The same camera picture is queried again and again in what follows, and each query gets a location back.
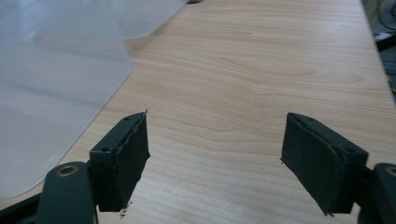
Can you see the translucent white plastic sheet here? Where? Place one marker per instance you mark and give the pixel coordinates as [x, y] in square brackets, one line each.
[53, 102]
[146, 17]

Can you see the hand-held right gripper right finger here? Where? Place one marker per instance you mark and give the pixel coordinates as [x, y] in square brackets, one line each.
[323, 165]

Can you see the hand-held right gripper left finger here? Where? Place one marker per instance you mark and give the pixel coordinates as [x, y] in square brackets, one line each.
[120, 161]

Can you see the dark equipment beside table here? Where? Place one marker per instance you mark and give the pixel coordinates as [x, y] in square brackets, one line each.
[384, 34]

